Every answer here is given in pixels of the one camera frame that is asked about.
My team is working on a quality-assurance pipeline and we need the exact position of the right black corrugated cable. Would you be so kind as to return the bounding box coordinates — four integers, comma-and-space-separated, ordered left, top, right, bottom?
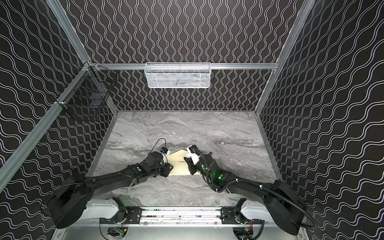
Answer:
191, 146, 318, 230

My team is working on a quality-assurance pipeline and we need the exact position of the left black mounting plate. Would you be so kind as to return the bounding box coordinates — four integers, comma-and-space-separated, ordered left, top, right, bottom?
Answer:
100, 206, 142, 225

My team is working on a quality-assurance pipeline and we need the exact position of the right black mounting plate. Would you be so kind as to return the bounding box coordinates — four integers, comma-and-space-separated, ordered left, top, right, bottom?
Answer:
220, 207, 262, 225

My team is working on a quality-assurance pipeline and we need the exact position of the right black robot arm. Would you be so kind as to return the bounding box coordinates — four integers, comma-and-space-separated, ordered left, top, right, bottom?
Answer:
184, 153, 318, 235

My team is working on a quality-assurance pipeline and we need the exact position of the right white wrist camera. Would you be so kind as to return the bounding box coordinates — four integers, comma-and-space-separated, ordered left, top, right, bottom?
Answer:
186, 145, 200, 165

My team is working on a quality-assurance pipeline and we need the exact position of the white wire mesh basket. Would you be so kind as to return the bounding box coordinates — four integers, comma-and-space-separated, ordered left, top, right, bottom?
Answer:
144, 62, 212, 89

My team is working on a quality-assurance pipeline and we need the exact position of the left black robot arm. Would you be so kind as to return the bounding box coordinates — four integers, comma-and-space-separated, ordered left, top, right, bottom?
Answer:
41, 152, 174, 229

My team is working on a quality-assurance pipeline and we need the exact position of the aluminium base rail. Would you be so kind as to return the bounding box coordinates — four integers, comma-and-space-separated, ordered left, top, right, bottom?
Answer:
59, 205, 304, 228

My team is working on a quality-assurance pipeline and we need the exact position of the left thin black cable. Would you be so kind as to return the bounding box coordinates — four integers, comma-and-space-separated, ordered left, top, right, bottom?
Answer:
149, 137, 168, 155

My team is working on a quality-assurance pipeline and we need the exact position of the cream yellow envelope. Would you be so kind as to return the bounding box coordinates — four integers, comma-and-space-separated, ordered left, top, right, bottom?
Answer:
166, 150, 191, 176

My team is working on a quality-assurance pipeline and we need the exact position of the black mounting plate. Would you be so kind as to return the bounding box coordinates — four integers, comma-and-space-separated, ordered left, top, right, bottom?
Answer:
220, 207, 262, 225
100, 206, 142, 225

